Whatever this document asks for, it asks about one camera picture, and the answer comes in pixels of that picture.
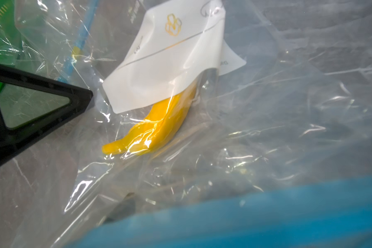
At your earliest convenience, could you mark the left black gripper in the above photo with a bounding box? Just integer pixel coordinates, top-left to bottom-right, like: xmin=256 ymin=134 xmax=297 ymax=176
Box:
xmin=0 ymin=65 xmax=93 ymax=166

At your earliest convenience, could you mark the green plastic basket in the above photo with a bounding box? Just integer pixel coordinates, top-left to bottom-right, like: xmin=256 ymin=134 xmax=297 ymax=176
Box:
xmin=0 ymin=1 xmax=22 ymax=68

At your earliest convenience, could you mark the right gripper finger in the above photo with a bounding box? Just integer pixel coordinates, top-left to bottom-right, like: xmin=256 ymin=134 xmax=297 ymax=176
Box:
xmin=103 ymin=192 xmax=136 ymax=224

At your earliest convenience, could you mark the clear zip-top bag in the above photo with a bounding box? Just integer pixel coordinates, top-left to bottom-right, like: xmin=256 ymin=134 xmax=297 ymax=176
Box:
xmin=11 ymin=1 xmax=372 ymax=248
xmin=14 ymin=1 xmax=122 ymax=93

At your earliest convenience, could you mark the yellow banana bunch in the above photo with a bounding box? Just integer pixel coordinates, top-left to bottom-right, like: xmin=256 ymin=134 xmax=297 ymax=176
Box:
xmin=102 ymin=83 xmax=197 ymax=156

